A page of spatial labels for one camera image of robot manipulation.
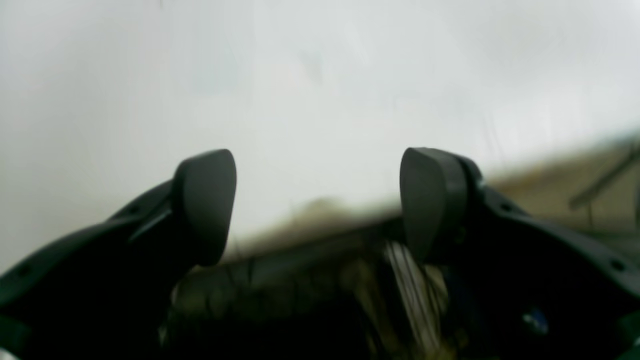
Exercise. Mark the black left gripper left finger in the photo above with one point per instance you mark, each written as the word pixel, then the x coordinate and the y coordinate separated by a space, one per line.
pixel 101 293

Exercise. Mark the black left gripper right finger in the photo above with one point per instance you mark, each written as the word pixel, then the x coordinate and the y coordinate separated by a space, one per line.
pixel 536 290

